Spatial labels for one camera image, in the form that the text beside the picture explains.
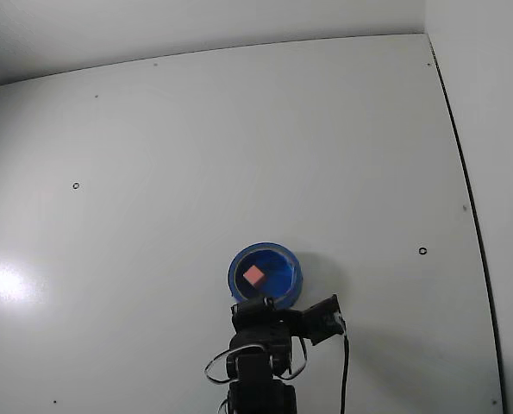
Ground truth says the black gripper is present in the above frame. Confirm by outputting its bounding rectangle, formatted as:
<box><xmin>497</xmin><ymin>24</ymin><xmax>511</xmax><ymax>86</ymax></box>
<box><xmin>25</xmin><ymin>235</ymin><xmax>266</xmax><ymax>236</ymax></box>
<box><xmin>230</xmin><ymin>295</ymin><xmax>311</xmax><ymax>344</ymax></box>

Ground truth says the orange foam cube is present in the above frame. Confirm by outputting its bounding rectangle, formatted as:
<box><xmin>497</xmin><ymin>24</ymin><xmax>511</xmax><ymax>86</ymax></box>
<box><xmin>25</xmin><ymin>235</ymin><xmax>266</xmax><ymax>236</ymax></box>
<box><xmin>243</xmin><ymin>266</ymin><xmax>266</xmax><ymax>286</ymax></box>

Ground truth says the blue tape roll bin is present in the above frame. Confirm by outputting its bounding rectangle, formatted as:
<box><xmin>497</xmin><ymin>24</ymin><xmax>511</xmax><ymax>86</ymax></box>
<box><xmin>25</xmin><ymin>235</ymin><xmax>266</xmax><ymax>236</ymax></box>
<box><xmin>228</xmin><ymin>241</ymin><xmax>303</xmax><ymax>310</ymax></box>

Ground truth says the grey servo wire loop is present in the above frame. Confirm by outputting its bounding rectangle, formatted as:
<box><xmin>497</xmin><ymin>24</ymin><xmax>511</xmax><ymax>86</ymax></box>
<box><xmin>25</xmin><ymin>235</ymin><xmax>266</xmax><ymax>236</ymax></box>
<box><xmin>280</xmin><ymin>336</ymin><xmax>308</xmax><ymax>381</ymax></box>
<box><xmin>203</xmin><ymin>344</ymin><xmax>242</xmax><ymax>385</ymax></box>

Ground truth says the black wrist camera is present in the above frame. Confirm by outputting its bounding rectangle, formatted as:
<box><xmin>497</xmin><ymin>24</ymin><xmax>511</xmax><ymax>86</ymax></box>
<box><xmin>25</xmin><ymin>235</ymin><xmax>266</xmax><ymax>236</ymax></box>
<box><xmin>302</xmin><ymin>293</ymin><xmax>347</xmax><ymax>347</ymax></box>

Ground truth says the black camera cable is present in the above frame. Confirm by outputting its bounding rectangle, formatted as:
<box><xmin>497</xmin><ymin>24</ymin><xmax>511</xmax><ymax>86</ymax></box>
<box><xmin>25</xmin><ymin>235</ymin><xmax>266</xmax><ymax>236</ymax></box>
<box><xmin>338</xmin><ymin>321</ymin><xmax>351</xmax><ymax>414</ymax></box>

